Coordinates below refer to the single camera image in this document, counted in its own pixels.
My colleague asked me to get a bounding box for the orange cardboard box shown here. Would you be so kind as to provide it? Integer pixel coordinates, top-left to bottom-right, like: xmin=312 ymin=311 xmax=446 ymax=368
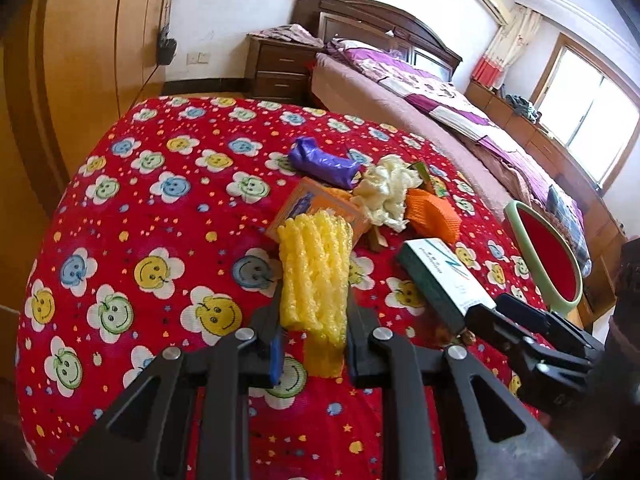
xmin=265 ymin=177 xmax=372 ymax=247

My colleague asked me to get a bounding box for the white and green box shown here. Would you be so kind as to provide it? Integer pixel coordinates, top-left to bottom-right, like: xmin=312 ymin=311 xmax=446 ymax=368
xmin=396 ymin=238 xmax=497 ymax=333

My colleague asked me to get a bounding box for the pink patterned cloth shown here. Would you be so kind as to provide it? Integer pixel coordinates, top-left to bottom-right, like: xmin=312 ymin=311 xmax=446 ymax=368
xmin=252 ymin=24 xmax=326 ymax=47

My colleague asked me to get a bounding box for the dark wooden headboard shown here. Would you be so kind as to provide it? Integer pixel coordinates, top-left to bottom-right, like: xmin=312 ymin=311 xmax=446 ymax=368
xmin=292 ymin=0 xmax=463 ymax=83

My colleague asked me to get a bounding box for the yellow foam net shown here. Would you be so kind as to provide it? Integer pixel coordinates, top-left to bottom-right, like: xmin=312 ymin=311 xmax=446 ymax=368
xmin=276 ymin=210 xmax=355 ymax=378

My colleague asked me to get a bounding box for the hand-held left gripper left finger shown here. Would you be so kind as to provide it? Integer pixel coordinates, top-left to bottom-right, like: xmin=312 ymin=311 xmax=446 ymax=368
xmin=55 ymin=282 xmax=287 ymax=480

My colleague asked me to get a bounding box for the black hanging pouch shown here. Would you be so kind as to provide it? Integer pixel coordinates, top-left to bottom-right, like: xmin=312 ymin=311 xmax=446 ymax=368
xmin=156 ymin=35 xmax=177 ymax=66

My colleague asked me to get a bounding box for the wooden framed window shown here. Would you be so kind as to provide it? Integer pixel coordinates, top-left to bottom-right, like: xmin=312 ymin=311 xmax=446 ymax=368
xmin=530 ymin=32 xmax=640 ymax=196

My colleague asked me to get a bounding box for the blue plaid cloth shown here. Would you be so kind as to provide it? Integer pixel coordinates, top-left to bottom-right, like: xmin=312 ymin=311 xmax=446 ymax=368
xmin=545 ymin=185 xmax=593 ymax=276

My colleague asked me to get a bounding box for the brown cardboard piece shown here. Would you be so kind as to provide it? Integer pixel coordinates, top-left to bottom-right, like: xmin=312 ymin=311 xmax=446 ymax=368
xmin=366 ymin=224 xmax=392 ymax=252

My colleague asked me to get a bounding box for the red smiley flower blanket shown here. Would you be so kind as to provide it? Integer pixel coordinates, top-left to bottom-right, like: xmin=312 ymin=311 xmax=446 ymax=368
xmin=15 ymin=95 xmax=551 ymax=480

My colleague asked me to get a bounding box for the dark wooden nightstand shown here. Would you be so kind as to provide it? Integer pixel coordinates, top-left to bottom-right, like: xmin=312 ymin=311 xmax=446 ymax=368
xmin=245 ymin=34 xmax=326 ymax=103

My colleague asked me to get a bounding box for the purple patterned quilt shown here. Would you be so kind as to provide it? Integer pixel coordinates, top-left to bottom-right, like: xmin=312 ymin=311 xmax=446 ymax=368
xmin=327 ymin=39 xmax=586 ymax=221

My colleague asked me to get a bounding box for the orange foam net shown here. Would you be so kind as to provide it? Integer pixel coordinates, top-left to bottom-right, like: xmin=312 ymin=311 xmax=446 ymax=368
xmin=404 ymin=187 xmax=462 ymax=246

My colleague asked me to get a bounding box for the green-rimmed red bin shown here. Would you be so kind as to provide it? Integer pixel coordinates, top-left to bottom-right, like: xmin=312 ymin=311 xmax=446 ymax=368
xmin=504 ymin=200 xmax=585 ymax=318

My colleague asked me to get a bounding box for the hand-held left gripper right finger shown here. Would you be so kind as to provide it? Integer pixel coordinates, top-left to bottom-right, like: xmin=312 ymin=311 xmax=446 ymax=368
xmin=345 ymin=290 xmax=583 ymax=480

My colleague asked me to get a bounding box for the light wooden wardrobe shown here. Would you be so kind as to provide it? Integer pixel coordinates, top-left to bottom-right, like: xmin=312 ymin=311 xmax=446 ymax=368
xmin=0 ymin=0 xmax=178 ymax=411

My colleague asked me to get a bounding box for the purple plastic bag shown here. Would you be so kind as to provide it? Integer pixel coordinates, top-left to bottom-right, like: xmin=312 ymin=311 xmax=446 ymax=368
xmin=289 ymin=136 xmax=362 ymax=187

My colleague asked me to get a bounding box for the green printed packet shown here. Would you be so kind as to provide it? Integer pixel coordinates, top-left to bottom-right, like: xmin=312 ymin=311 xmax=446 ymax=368
xmin=407 ymin=160 xmax=449 ymax=198

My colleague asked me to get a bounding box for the long low wooden cabinet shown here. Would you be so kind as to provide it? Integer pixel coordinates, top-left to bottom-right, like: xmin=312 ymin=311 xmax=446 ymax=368
xmin=465 ymin=80 xmax=631 ymax=331

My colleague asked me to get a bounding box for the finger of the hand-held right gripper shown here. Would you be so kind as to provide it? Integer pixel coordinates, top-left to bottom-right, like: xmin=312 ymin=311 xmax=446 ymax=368
xmin=495 ymin=292 xmax=607 ymax=358
xmin=465 ymin=305 xmax=538 ymax=376

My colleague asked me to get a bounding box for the brown ruffled bed cover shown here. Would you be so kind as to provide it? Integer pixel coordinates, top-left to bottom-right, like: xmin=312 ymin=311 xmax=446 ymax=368
xmin=475 ymin=137 xmax=551 ymax=213

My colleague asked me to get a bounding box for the red and cream curtain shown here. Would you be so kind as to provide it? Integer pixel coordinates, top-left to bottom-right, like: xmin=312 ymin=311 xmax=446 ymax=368
xmin=470 ymin=5 xmax=543 ymax=91

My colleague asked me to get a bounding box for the person's right forearm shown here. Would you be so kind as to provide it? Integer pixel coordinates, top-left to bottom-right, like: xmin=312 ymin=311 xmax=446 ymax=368
xmin=602 ymin=236 xmax=640 ymax=361

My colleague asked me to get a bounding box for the white air conditioner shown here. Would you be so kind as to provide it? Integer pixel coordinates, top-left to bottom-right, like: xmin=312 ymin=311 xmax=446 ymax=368
xmin=470 ymin=0 xmax=516 ymax=26

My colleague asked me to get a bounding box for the bed with brown mattress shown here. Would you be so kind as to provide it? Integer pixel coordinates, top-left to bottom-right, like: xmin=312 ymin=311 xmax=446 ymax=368
xmin=310 ymin=52 xmax=596 ymax=271

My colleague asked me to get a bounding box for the teal clothes heap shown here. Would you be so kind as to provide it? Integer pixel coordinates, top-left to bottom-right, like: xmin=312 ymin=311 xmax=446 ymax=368
xmin=505 ymin=94 xmax=541 ymax=123

